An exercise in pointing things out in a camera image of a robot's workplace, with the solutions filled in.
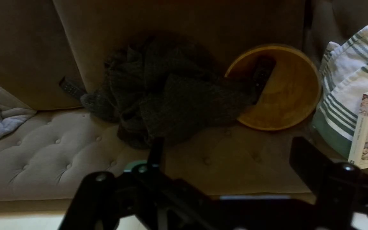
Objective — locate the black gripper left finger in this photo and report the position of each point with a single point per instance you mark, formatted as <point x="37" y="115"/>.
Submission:
<point x="90" y="206"/>

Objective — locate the dark brown cloth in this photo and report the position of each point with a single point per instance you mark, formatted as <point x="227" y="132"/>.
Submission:
<point x="162" y="89"/>

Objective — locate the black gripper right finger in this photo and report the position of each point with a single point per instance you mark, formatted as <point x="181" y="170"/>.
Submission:
<point x="340" y="188"/>

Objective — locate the green striped white towel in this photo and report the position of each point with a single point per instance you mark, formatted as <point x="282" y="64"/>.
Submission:
<point x="343" y="72"/>

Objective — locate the wooden bowl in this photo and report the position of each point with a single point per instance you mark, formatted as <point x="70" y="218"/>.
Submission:
<point x="290" y="94"/>

